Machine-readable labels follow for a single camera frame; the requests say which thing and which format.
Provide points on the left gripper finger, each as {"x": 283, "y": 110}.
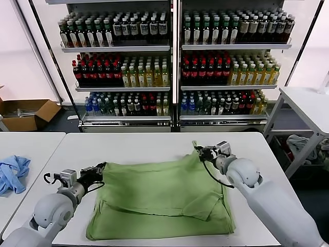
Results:
{"x": 100, "y": 165}
{"x": 102, "y": 172}

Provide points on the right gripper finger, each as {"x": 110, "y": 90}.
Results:
{"x": 200, "y": 154}
{"x": 199, "y": 148}

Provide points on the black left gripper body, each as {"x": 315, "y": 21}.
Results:
{"x": 91, "y": 175}

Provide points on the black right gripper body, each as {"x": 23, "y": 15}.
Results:
{"x": 210, "y": 153}

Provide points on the green T-shirt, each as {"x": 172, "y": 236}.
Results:
{"x": 159, "y": 190}

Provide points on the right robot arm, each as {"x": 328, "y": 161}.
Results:
{"x": 257, "y": 185}

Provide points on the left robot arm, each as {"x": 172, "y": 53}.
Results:
{"x": 51, "y": 211}

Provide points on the blue drink bottle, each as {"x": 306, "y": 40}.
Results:
{"x": 191, "y": 106}
{"x": 89, "y": 106}
{"x": 95, "y": 106}
{"x": 184, "y": 106}

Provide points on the white paper scrap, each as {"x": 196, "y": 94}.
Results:
{"x": 72, "y": 118}

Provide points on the dark storage crate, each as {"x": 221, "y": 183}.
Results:
{"x": 278, "y": 146}

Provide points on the cola bottle red cap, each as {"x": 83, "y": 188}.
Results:
{"x": 93, "y": 74}
{"x": 202, "y": 74}
{"x": 109, "y": 74}
{"x": 193, "y": 74}
{"x": 185, "y": 74}
{"x": 117, "y": 74}
{"x": 210, "y": 74}
{"x": 101, "y": 74}
{"x": 226, "y": 74}
{"x": 76, "y": 74}
{"x": 85, "y": 74}
{"x": 218, "y": 74}

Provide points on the open cardboard box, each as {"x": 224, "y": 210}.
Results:
{"x": 43, "y": 113}

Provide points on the red item in crate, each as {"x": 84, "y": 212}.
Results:
{"x": 287, "y": 155}

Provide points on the crumpled blue cloth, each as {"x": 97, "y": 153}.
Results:
{"x": 13, "y": 177}

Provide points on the yellow tea bottle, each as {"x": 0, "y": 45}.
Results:
{"x": 157, "y": 78}
{"x": 275, "y": 76}
{"x": 141, "y": 78}
{"x": 125, "y": 78}
{"x": 165, "y": 77}
{"x": 234, "y": 77}
{"x": 259, "y": 76}
{"x": 133, "y": 78}
{"x": 267, "y": 76}
{"x": 149, "y": 78}
{"x": 250, "y": 76}
{"x": 242, "y": 77}

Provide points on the grey crumpled cloth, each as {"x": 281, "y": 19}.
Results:
{"x": 324, "y": 148}
{"x": 298, "y": 141}

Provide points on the metal rods bundle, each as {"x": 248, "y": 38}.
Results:
{"x": 25, "y": 113}

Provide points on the white table grey legs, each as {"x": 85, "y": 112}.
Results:
{"x": 303, "y": 103}

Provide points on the grey metal drinks shelf unit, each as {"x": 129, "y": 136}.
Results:
{"x": 115, "y": 49}
{"x": 231, "y": 47}

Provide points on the black slanted pole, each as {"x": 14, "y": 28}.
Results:
{"x": 55, "y": 64}
{"x": 303, "y": 42}

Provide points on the dark bottle green cap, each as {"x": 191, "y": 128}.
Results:
{"x": 187, "y": 32}
{"x": 99, "y": 35}
{"x": 108, "y": 35}
{"x": 64, "y": 36}
{"x": 196, "y": 32}
{"x": 234, "y": 32}
{"x": 225, "y": 32}
{"x": 72, "y": 36}
{"x": 90, "y": 36}
{"x": 81, "y": 36}
{"x": 216, "y": 32}
{"x": 206, "y": 32}

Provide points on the dark bottle white label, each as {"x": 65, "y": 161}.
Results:
{"x": 272, "y": 28}
{"x": 153, "y": 28}
{"x": 144, "y": 28}
{"x": 281, "y": 27}
{"x": 125, "y": 29}
{"x": 262, "y": 28}
{"x": 117, "y": 29}
{"x": 134, "y": 29}
{"x": 290, "y": 27}
{"x": 162, "y": 27}

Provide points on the dark bottle beige label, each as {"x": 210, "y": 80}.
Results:
{"x": 253, "y": 28}
{"x": 243, "y": 28}

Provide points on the grey slanted pole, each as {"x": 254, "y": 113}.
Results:
{"x": 37, "y": 51}

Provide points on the clear plastic bottle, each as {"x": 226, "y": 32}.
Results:
{"x": 324, "y": 85}

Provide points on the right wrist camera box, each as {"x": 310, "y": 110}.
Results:
{"x": 223, "y": 148}

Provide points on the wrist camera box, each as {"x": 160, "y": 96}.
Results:
{"x": 223, "y": 148}
{"x": 69, "y": 177}

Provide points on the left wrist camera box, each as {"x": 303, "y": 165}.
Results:
{"x": 69, "y": 177}

